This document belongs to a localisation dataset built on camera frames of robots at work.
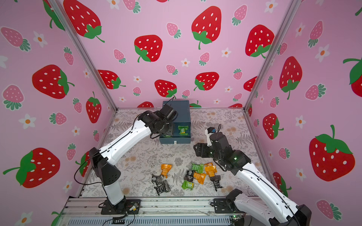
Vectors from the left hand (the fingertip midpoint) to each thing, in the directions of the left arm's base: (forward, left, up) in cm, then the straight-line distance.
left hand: (170, 129), depth 80 cm
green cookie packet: (+3, -7, -5) cm, 9 cm away
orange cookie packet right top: (-15, -24, -21) cm, 35 cm away
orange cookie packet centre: (-20, -17, -22) cm, 34 cm away
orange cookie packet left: (-14, +4, -22) cm, 26 cm away
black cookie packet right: (-21, -27, -22) cm, 41 cm away
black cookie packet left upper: (-22, +8, -20) cm, 31 cm away
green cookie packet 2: (-14, -17, -22) cm, 31 cm away
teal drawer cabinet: (+3, -5, -5) cm, 8 cm away
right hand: (-10, -17, -1) cm, 20 cm away
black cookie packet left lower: (-26, +3, -21) cm, 34 cm away
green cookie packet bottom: (-25, -10, -21) cm, 34 cm away
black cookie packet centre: (-20, -11, -21) cm, 31 cm away
